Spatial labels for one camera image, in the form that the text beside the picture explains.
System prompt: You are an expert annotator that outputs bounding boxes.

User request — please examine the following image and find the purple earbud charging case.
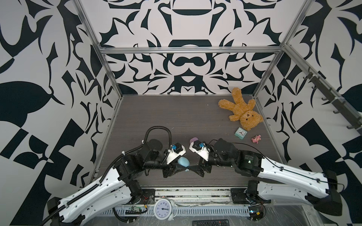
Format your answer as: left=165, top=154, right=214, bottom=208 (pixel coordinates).
left=190, top=137, right=199, bottom=145

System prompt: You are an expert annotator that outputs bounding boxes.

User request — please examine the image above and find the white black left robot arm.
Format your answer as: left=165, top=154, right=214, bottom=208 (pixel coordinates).
left=39, top=126, right=186, bottom=226

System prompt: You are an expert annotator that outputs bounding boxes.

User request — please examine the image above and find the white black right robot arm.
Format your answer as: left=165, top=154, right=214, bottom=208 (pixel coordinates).
left=189, top=137, right=343, bottom=216

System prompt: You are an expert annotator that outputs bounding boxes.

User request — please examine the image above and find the small teal alarm clock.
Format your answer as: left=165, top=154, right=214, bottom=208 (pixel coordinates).
left=234, top=128, right=248, bottom=140

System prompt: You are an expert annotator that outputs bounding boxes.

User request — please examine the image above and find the small pink toy figure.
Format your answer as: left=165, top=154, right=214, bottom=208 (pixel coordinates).
left=251, top=135, right=261, bottom=144

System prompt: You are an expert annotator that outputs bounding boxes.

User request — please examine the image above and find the brown teddy bear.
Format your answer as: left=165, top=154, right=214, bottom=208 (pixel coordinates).
left=218, top=88, right=264, bottom=131

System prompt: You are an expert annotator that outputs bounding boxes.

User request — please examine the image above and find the white round alarm clock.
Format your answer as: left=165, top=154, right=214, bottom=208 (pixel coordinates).
left=154, top=198, right=178, bottom=221

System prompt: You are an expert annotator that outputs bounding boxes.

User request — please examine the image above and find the green circuit board left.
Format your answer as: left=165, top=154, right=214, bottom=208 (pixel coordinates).
left=124, top=206, right=148, bottom=215

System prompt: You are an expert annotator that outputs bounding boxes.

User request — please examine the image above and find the black electronics box right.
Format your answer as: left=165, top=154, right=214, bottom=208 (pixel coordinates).
left=248, top=205, right=266, bottom=221

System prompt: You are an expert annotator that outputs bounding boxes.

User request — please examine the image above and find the black remote control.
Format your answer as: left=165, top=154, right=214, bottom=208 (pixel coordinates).
left=192, top=219, right=230, bottom=226

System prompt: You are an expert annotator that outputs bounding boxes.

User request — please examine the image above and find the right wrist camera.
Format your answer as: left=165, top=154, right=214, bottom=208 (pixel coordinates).
left=189, top=140, right=210, bottom=162

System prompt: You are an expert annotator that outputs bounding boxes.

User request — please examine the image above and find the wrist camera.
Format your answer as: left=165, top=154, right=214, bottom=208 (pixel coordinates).
left=165, top=143, right=186, bottom=165
left=189, top=140, right=210, bottom=162

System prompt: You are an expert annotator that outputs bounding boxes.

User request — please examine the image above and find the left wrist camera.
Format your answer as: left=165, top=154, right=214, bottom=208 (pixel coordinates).
left=165, top=143, right=186, bottom=165

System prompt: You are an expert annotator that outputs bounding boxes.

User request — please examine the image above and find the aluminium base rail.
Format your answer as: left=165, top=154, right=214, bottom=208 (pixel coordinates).
left=142, top=186, right=260, bottom=205

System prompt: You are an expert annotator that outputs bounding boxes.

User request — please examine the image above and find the white slotted cable duct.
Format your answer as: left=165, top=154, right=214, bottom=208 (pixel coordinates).
left=97, top=206, right=250, bottom=217

